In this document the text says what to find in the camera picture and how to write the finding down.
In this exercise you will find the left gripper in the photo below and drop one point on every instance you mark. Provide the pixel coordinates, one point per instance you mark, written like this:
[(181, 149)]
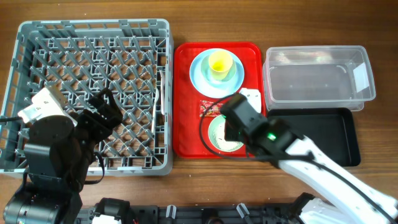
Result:
[(102, 129)]

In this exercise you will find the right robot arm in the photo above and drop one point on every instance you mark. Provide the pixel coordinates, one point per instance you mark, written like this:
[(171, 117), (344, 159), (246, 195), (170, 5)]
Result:
[(286, 148)]

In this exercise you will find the white spoon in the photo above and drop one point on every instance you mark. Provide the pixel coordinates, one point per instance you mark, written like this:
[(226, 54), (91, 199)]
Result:
[(157, 94)]

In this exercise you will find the yellow plastic cup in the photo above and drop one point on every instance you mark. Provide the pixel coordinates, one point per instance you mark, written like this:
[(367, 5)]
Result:
[(220, 63)]

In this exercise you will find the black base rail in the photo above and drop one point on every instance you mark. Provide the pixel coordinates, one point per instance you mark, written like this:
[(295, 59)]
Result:
[(110, 210)]

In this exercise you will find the clear plastic bin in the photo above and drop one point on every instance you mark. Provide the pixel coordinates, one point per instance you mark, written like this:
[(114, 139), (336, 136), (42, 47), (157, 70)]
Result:
[(318, 76)]

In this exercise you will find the red snack wrapper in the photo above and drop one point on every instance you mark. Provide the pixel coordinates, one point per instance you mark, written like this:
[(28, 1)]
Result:
[(206, 109)]

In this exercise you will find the black plastic tray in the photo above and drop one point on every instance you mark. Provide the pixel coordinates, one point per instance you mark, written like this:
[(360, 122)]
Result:
[(331, 129)]

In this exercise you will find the red plastic tray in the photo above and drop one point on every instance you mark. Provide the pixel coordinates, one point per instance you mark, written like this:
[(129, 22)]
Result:
[(186, 99)]

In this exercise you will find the white fork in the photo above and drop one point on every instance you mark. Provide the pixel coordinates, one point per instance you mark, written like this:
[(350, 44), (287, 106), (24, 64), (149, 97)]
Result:
[(162, 92)]

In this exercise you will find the green bowl with rice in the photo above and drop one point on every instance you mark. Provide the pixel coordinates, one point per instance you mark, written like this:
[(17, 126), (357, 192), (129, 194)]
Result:
[(216, 134)]

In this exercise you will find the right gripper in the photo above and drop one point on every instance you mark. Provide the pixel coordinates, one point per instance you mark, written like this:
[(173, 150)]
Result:
[(230, 134)]

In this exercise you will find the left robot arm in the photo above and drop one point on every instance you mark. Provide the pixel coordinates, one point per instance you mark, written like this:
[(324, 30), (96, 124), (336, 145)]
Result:
[(59, 151)]

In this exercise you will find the light blue plate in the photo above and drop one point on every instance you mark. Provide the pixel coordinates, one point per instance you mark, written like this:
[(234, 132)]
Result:
[(211, 90)]

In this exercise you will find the grey dishwasher rack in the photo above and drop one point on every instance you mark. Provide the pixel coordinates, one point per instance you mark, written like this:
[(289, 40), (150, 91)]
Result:
[(81, 58)]

